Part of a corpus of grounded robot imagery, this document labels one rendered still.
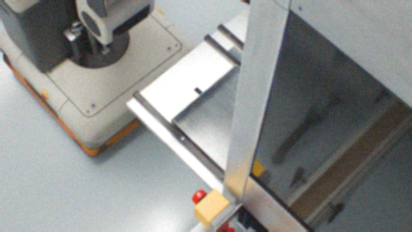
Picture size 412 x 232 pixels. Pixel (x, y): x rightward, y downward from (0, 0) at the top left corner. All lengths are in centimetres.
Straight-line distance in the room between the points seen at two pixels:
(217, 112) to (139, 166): 95
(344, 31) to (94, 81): 185
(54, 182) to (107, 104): 43
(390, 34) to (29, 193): 214
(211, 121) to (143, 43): 93
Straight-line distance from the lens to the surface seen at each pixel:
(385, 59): 74
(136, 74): 253
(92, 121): 245
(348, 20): 74
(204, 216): 149
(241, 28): 192
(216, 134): 173
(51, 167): 270
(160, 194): 260
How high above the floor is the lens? 245
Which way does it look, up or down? 63 degrees down
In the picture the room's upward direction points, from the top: 3 degrees clockwise
